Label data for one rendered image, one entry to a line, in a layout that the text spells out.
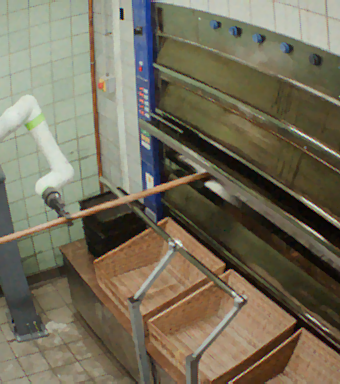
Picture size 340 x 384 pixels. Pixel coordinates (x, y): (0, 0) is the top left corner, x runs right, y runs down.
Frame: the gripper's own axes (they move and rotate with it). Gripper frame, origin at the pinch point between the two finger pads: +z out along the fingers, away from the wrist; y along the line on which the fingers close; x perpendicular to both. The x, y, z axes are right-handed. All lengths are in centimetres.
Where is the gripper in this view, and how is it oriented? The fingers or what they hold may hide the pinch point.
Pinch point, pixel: (67, 218)
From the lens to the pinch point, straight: 275.8
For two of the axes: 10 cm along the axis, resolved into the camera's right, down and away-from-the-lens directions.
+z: 5.0, 4.0, -7.7
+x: -8.7, 2.8, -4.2
